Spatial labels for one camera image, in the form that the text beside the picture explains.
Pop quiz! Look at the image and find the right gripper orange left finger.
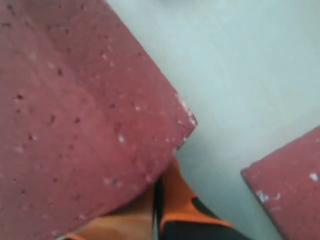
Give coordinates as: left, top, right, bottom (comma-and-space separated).
64, 186, 155, 240

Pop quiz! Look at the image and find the red brick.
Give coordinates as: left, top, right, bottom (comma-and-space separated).
241, 127, 320, 240
0, 0, 197, 240

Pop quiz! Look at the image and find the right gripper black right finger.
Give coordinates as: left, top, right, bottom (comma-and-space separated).
156, 159, 249, 240

